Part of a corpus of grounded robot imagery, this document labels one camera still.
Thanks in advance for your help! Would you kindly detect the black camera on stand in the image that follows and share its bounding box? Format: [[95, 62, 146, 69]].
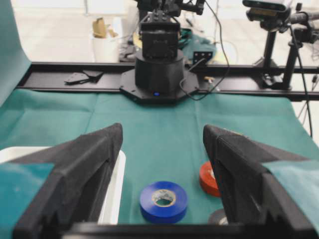
[[242, 0, 293, 32]]

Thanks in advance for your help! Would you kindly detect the white box with cardboard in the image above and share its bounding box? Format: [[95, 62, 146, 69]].
[[91, 17, 123, 63]]

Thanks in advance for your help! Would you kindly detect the black cable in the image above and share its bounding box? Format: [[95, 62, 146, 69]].
[[179, 0, 230, 101]]

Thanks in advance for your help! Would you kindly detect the black aluminium rail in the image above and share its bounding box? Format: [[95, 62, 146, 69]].
[[18, 63, 319, 104]]

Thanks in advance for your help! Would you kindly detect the blue tape roll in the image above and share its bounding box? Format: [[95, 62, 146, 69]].
[[140, 181, 188, 224]]

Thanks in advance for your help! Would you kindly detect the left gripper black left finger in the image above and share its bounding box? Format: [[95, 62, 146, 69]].
[[13, 123, 123, 239]]

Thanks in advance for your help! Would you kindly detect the black tape roll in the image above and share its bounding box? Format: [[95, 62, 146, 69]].
[[208, 209, 228, 225]]

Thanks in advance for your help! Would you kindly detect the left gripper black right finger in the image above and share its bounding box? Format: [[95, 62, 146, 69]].
[[203, 124, 319, 239]]

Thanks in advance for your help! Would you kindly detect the red tape roll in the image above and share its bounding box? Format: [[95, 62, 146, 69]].
[[199, 161, 221, 197]]

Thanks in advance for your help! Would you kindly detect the green table cloth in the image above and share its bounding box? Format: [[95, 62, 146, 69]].
[[0, 0, 319, 239]]

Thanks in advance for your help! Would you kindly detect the white plastic tray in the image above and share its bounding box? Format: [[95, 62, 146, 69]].
[[0, 146, 126, 225]]

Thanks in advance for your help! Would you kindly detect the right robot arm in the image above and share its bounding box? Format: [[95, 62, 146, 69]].
[[120, 0, 204, 104]]

